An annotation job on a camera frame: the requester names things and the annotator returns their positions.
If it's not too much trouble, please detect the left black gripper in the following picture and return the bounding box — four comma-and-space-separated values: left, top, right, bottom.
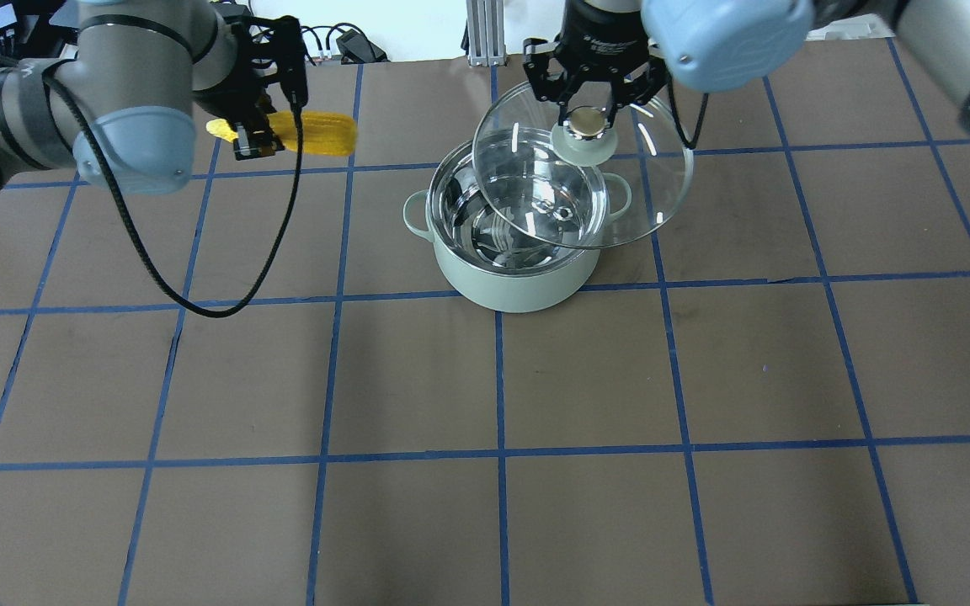
199, 13, 309, 161

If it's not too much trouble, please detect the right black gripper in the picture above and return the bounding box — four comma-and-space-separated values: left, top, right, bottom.
522, 1, 671, 127

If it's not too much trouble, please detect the yellow corn cob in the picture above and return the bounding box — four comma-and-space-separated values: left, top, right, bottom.
205, 110, 358, 160

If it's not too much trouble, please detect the glass pot lid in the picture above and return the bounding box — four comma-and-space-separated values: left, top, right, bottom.
471, 83, 696, 249

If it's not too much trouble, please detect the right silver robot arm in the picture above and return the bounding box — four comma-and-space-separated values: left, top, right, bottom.
522, 1, 970, 139

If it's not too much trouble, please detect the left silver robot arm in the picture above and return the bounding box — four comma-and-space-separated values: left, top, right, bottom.
0, 1, 308, 195

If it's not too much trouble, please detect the pale green cooking pot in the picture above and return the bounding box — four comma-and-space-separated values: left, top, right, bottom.
402, 141, 632, 313

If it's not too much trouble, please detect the aluminium frame post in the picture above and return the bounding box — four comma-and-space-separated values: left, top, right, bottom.
463, 0, 508, 66

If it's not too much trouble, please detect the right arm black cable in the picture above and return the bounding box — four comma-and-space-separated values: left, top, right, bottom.
666, 80, 709, 151

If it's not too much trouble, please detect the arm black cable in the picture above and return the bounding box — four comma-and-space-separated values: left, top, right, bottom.
40, 17, 311, 319
666, 80, 709, 151

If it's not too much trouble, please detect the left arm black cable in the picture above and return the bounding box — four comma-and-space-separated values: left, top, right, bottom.
40, 17, 311, 319

